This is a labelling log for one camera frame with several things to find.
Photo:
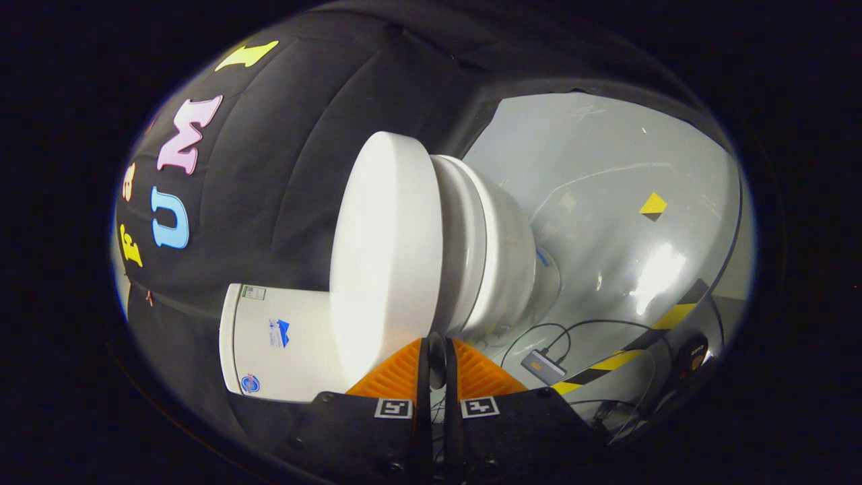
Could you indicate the white toilet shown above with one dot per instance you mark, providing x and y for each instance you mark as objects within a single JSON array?
[{"x": 498, "y": 256}]

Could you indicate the black backdrop cloth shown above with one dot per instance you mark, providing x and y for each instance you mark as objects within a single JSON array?
[{"x": 283, "y": 135}]

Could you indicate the grey hub device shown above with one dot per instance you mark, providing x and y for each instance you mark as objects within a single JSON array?
[{"x": 543, "y": 367}]

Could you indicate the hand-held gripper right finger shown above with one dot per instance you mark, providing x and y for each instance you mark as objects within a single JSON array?
[{"x": 450, "y": 404}]

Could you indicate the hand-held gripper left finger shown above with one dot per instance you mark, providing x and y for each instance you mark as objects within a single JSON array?
[{"x": 423, "y": 404}]

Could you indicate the yellow black hazard tape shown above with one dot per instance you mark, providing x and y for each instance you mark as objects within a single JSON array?
[{"x": 609, "y": 362}]

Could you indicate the black round device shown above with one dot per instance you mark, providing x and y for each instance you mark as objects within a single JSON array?
[{"x": 693, "y": 353}]

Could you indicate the white toilet lid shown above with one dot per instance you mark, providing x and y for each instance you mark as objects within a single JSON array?
[{"x": 387, "y": 256}]

